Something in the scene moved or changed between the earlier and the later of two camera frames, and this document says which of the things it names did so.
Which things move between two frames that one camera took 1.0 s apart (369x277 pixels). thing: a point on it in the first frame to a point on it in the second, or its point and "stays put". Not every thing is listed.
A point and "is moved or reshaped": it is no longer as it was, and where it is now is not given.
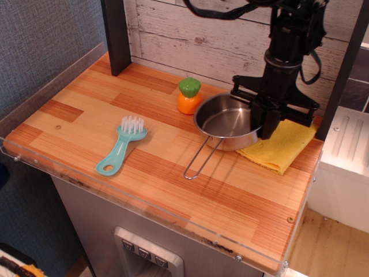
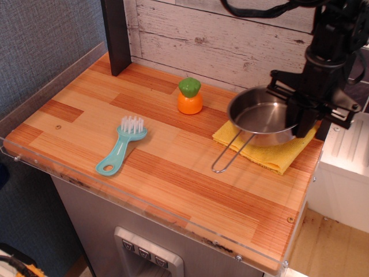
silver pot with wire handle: (221, 116) is moved or reshaped
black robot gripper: (279, 87) to (315, 94)
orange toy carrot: (189, 100) stays put
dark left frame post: (115, 18) stays put
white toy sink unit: (341, 187) stays put
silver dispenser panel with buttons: (140, 257) stays put
